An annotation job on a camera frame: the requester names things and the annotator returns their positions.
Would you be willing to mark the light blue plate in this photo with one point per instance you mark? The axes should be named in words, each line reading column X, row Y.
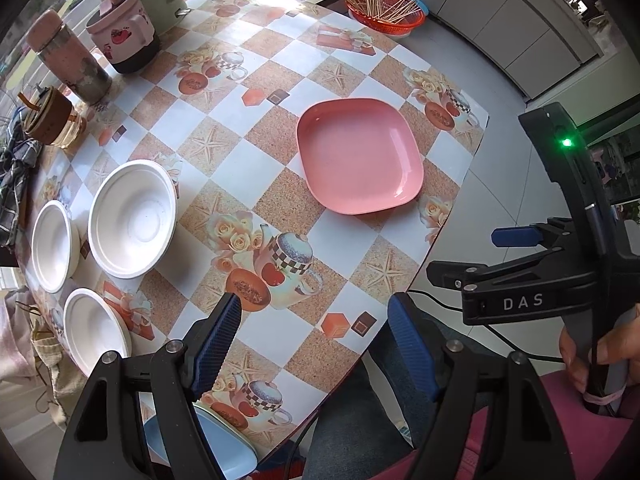
column 235, row 452

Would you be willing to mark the pink lidded cup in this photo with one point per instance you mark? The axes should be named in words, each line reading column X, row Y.
column 122, row 30

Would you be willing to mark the bundle of wooden chopsticks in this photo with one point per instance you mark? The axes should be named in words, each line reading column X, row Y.
column 372, row 0

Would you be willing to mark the beige cloth bag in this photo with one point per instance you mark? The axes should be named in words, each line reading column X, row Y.
column 55, row 380

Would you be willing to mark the pink thermos bottle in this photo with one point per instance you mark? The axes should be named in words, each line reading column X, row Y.
column 65, row 55

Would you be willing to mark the checkered printed tablecloth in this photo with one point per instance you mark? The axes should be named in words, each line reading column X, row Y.
column 280, row 110

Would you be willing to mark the pink square plate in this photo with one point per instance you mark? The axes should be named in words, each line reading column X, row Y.
column 357, row 155

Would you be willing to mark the pale pink cloth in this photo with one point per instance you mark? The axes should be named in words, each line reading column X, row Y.
column 15, row 332

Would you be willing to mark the person's right hand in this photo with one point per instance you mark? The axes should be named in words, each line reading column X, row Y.
column 622, row 342

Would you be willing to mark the red plastic basket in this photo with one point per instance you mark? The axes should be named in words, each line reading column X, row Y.
column 400, row 22

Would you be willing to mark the person's pink garment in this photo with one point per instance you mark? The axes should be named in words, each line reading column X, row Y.
column 560, row 440

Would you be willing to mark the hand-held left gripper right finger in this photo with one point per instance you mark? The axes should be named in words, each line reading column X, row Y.
column 412, row 347

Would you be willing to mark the person's jeans leg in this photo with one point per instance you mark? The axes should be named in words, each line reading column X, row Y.
column 350, row 410

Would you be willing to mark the blue plastic basket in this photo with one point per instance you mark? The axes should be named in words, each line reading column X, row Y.
column 422, row 7

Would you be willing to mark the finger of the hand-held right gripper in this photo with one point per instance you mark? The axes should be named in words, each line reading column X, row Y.
column 512, row 236
column 445, row 272

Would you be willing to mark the white cabinet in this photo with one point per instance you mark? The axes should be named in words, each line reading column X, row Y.
column 525, row 25

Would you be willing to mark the large white bowl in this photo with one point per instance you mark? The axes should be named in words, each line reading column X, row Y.
column 132, row 220

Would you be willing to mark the grey plaid cloth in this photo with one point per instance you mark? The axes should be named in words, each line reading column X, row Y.
column 12, row 185

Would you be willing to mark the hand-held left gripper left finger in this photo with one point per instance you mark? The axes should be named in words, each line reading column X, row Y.
column 217, row 342

